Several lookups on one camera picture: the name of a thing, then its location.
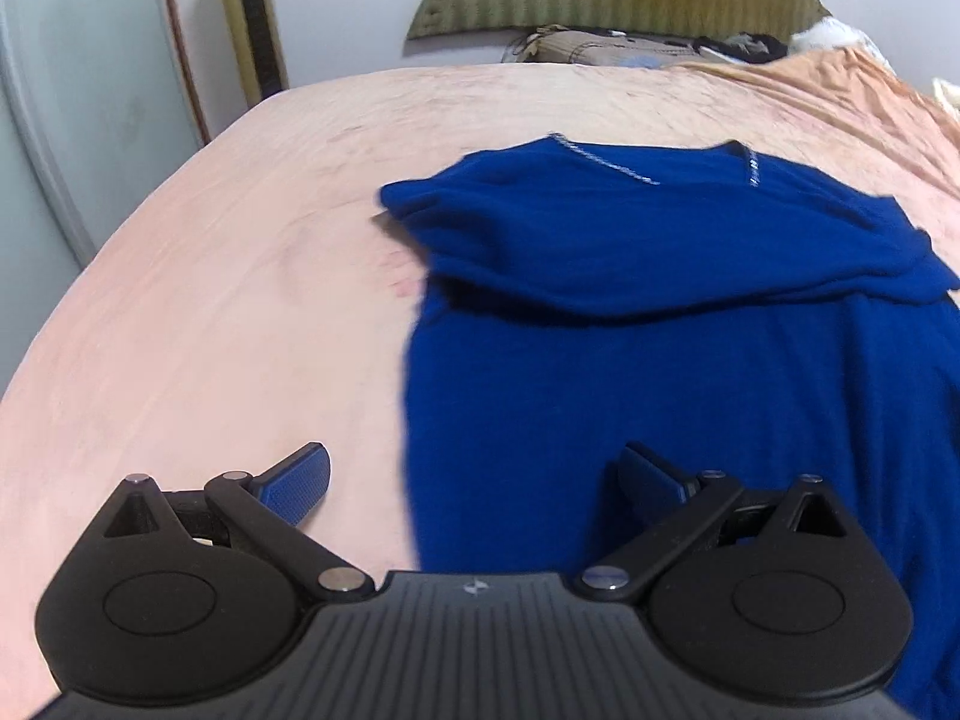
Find blue beaded knit sweater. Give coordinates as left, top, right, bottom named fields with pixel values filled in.
left=381, top=137, right=958, bottom=718

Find black clothing item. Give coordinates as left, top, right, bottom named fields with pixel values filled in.
left=692, top=32, right=789, bottom=64

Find pink floral bed sheet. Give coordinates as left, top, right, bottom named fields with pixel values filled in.
left=2, top=64, right=958, bottom=718

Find orange peach blanket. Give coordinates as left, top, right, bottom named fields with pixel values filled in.
left=672, top=47, right=958, bottom=205

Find frosted glass wardrobe door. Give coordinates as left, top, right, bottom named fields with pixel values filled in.
left=2, top=0, right=202, bottom=377

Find beige brown pillow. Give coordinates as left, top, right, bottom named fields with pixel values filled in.
left=519, top=25, right=703, bottom=70

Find gold tower fan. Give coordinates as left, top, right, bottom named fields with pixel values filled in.
left=221, top=0, right=288, bottom=107

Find white crumpled cloth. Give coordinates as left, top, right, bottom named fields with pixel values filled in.
left=788, top=16, right=875, bottom=54

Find cream crumpled cloth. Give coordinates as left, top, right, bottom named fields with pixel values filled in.
left=932, top=78, right=960, bottom=115

